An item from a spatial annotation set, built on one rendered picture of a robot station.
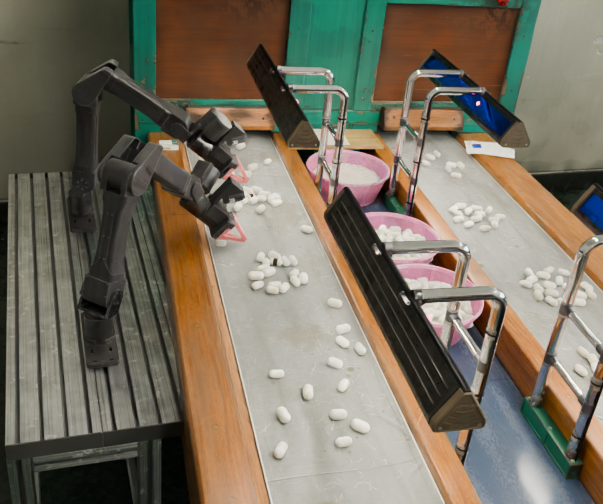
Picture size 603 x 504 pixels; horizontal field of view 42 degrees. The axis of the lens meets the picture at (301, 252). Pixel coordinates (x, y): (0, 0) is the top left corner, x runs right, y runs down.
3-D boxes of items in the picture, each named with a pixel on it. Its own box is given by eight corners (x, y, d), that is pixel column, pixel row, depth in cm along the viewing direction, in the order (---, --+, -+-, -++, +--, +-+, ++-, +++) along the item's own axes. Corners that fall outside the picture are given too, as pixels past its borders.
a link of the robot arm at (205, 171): (198, 170, 205) (183, 144, 195) (226, 179, 202) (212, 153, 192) (177, 206, 201) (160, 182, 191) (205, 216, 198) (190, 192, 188)
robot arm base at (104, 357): (109, 284, 184) (78, 287, 182) (119, 335, 167) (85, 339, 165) (110, 312, 188) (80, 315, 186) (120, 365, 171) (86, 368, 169)
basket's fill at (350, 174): (319, 208, 242) (321, 191, 239) (303, 176, 261) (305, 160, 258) (388, 206, 247) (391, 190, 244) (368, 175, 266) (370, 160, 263)
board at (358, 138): (288, 149, 258) (288, 146, 257) (279, 132, 270) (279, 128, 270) (383, 149, 265) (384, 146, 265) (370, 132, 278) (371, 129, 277)
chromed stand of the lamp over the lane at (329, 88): (270, 238, 224) (283, 87, 202) (258, 205, 241) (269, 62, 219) (335, 236, 229) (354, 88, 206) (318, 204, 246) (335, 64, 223)
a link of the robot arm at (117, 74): (196, 115, 215) (99, 49, 207) (191, 127, 208) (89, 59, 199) (173, 148, 221) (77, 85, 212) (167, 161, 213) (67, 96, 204)
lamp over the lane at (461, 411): (431, 435, 108) (441, 394, 104) (322, 218, 159) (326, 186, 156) (485, 430, 110) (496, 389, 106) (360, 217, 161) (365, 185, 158)
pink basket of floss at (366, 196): (358, 221, 238) (362, 193, 234) (287, 193, 251) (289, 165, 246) (400, 193, 258) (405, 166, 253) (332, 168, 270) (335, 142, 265)
